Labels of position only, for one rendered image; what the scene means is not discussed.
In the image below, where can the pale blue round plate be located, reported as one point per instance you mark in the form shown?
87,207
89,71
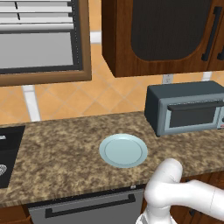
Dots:
123,150

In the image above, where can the black sink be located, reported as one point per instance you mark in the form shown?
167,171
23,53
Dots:
8,157

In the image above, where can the grey dishwasher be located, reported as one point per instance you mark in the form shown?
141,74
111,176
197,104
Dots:
87,208

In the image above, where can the white wall socket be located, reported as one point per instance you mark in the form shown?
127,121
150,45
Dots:
167,78

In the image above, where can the grey toaster oven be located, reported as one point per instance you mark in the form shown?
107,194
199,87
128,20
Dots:
180,97

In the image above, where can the toaster oven glass door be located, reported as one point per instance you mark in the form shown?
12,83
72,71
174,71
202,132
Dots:
192,116

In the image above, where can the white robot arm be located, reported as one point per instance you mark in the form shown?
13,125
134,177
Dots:
178,194

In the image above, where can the cupboard door with dark panel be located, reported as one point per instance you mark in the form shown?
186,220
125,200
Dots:
166,30

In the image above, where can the wood framed window with blinds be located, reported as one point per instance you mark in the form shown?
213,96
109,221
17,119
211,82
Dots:
40,38

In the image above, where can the dark wood wall cupboard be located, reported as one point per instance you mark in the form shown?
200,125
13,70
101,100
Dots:
122,38

